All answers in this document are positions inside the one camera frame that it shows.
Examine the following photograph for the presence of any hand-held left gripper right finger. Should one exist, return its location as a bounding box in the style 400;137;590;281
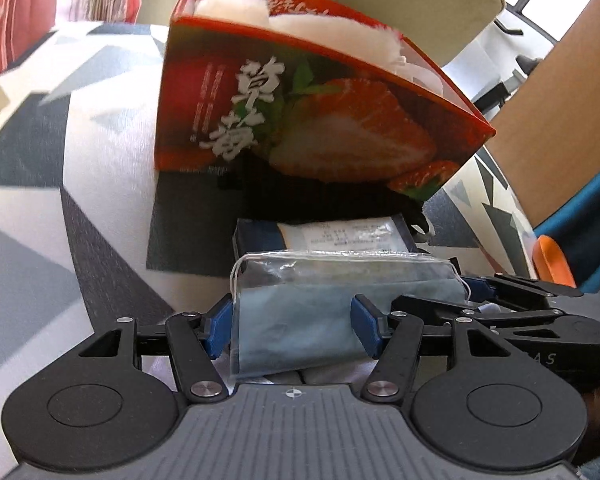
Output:
349;294;512;403

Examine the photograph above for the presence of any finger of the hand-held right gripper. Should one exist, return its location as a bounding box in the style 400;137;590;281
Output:
461;272;584;305
389;293;566;332

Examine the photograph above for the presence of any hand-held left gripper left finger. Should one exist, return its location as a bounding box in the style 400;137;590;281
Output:
77;294;233;403

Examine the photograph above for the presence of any blue face mask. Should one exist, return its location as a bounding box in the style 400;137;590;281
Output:
229;252;473;381

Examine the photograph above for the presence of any red strawberry print box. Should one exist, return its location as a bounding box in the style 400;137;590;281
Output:
154;0;497;202

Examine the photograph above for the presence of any white plush toy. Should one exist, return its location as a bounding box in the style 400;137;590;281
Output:
194;0;406;68

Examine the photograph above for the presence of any dark blue packet white label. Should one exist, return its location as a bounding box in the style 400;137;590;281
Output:
232;214;422;257

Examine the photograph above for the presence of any wooden door panel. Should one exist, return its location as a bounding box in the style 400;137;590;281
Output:
480;0;600;227

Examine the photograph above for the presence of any geometric patterned tablecloth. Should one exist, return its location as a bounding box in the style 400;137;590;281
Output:
0;20;539;463

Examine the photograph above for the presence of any exercise bike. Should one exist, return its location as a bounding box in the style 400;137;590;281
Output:
472;12;556;116

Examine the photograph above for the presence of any red striped cushion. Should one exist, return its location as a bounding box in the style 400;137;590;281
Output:
0;0;148;80

